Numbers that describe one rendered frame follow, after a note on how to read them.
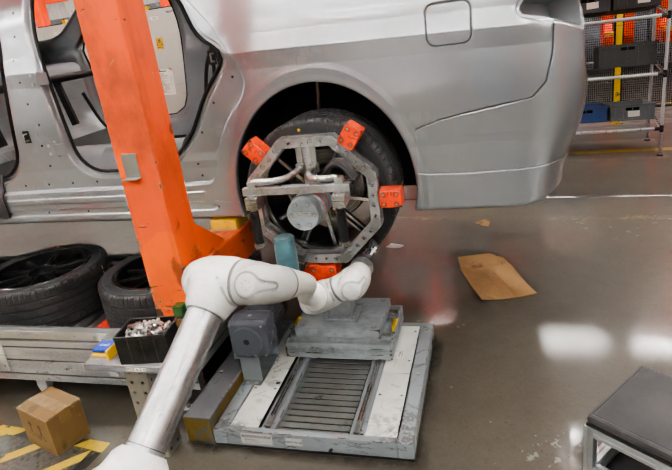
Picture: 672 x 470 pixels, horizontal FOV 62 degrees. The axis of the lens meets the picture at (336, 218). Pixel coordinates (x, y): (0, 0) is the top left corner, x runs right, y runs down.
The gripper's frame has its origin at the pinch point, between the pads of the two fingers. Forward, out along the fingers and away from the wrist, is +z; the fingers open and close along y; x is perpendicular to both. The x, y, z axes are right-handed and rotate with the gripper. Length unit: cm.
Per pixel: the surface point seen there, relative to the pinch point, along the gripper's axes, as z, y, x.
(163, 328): -56, -53, 43
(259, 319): -22, -49, 16
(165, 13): 394, -128, 298
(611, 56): 347, 128, -89
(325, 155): 21.0, 9.1, 39.3
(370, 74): 10, 51, 45
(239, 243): 8, -46, 45
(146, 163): -42, -12, 84
